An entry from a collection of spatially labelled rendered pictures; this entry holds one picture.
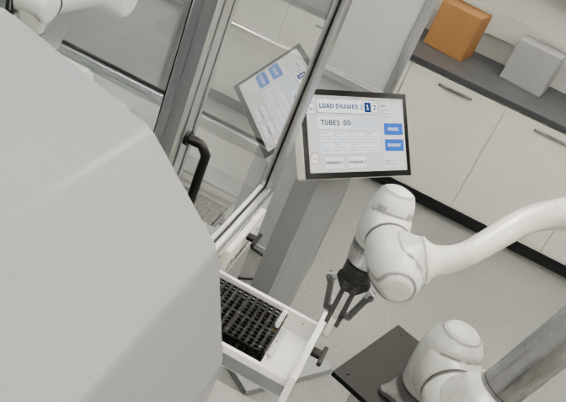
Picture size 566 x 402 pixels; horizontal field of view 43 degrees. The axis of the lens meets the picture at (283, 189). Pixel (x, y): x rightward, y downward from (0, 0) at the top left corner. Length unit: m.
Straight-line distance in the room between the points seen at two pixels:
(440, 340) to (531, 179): 2.77
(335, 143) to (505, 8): 2.72
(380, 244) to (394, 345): 0.76
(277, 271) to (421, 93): 1.96
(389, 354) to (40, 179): 1.66
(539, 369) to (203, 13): 1.08
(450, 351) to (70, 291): 1.39
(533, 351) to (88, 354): 1.25
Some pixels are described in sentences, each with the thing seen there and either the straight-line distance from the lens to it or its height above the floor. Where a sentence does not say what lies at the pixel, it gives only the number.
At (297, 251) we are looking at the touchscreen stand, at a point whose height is 0.52.
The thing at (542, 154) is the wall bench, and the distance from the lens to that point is 4.50.
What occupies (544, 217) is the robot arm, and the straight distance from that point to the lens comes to 1.66.
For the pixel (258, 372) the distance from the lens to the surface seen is 1.76.
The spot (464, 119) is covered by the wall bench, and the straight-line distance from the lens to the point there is 4.46.
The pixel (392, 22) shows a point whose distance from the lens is 3.07.
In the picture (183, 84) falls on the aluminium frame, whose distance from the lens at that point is 1.10.
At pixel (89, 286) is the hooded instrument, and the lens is 0.60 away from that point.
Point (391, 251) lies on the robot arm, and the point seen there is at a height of 1.35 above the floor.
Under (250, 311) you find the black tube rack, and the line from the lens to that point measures 1.86.
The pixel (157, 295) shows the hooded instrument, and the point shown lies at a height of 1.65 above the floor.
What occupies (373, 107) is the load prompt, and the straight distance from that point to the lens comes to 2.63.
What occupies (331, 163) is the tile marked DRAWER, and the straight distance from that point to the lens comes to 2.46.
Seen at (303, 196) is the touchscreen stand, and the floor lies 0.77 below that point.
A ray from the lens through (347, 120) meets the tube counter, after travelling 2.53.
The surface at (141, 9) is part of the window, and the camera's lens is 1.11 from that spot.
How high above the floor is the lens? 2.08
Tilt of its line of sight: 30 degrees down
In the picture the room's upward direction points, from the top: 23 degrees clockwise
